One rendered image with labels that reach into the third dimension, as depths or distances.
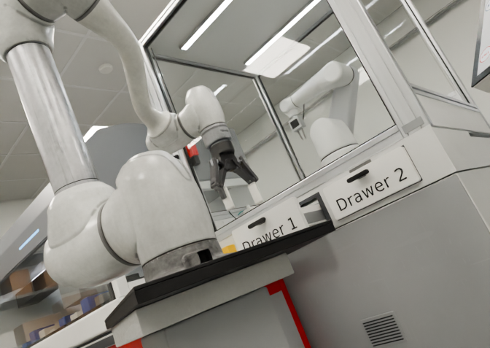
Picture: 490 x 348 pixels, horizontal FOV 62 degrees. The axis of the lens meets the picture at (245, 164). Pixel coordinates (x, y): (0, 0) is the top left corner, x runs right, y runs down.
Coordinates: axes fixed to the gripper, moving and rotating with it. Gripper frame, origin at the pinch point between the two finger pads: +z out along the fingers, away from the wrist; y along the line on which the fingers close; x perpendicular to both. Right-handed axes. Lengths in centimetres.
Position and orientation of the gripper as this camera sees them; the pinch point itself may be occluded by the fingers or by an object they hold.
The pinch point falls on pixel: (244, 203)
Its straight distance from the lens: 126.0
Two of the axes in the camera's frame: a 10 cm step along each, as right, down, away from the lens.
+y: 6.4, -0.6, 7.7
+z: 3.9, 8.8, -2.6
